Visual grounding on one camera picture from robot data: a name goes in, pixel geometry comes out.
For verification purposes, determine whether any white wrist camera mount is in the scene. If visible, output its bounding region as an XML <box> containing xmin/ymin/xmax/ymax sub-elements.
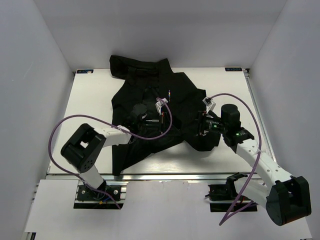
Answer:
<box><xmin>155</xmin><ymin>97</ymin><xmax>168</xmax><ymax>115</ymax></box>
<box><xmin>202</xmin><ymin>96</ymin><xmax>216</xmax><ymax>114</ymax></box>

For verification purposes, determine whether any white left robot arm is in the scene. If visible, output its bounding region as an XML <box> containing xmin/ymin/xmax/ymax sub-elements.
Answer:
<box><xmin>60</xmin><ymin>101</ymin><xmax>165</xmax><ymax>200</ymax></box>

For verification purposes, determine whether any blue right corner label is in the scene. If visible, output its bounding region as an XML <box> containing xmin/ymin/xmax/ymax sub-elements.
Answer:
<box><xmin>224</xmin><ymin>67</ymin><xmax>243</xmax><ymax>72</ymax></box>

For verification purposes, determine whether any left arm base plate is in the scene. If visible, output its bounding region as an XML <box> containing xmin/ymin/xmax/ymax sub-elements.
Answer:
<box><xmin>73</xmin><ymin>181</ymin><xmax>128</xmax><ymax>210</ymax></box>

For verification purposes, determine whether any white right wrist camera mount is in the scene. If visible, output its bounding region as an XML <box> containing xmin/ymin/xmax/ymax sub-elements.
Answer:
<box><xmin>202</xmin><ymin>96</ymin><xmax>216</xmax><ymax>114</ymax></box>

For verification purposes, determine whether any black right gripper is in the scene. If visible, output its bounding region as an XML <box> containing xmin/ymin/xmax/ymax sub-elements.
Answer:
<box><xmin>181</xmin><ymin>111</ymin><xmax>228</xmax><ymax>136</ymax></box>

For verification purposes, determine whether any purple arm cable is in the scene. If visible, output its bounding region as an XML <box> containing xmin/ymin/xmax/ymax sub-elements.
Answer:
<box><xmin>49</xmin><ymin>98</ymin><xmax>174</xmax><ymax>210</ymax></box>
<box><xmin>206</xmin><ymin>92</ymin><xmax>262</xmax><ymax>227</ymax></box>

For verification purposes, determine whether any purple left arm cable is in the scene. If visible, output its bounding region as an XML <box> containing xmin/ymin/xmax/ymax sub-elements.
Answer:
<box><xmin>49</xmin><ymin>98</ymin><xmax>174</xmax><ymax>210</ymax></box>

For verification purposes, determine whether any blue left corner label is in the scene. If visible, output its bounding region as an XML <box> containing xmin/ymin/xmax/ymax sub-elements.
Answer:
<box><xmin>76</xmin><ymin>69</ymin><xmax>94</xmax><ymax>74</ymax></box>

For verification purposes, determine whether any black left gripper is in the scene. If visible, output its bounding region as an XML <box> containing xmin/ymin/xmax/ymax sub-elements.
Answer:
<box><xmin>138</xmin><ymin>112</ymin><xmax>181</xmax><ymax>136</ymax></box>

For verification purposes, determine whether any black zip jacket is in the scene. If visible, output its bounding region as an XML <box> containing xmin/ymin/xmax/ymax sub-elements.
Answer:
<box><xmin>109</xmin><ymin>55</ymin><xmax>221</xmax><ymax>176</ymax></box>

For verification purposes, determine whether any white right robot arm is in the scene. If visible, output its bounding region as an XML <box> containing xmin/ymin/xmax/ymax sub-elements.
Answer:
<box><xmin>197</xmin><ymin>104</ymin><xmax>312</xmax><ymax>226</ymax></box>

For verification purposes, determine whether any blue corner label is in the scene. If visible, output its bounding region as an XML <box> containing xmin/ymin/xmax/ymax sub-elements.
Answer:
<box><xmin>224</xmin><ymin>67</ymin><xmax>243</xmax><ymax>72</ymax></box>
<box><xmin>76</xmin><ymin>69</ymin><xmax>94</xmax><ymax>74</ymax></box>

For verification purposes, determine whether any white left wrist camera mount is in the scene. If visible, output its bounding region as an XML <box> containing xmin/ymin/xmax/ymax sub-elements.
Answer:
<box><xmin>155</xmin><ymin>97</ymin><xmax>168</xmax><ymax>115</ymax></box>

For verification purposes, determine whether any aluminium front table rail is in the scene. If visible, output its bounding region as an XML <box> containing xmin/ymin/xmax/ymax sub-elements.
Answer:
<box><xmin>41</xmin><ymin>172</ymin><xmax>235</xmax><ymax>183</ymax></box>

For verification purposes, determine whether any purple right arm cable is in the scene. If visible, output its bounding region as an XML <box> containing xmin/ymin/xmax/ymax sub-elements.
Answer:
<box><xmin>206</xmin><ymin>92</ymin><xmax>262</xmax><ymax>227</ymax></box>

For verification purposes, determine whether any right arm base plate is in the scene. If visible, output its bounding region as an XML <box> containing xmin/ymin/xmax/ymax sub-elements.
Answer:
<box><xmin>204</xmin><ymin>173</ymin><xmax>258</xmax><ymax>213</ymax></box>

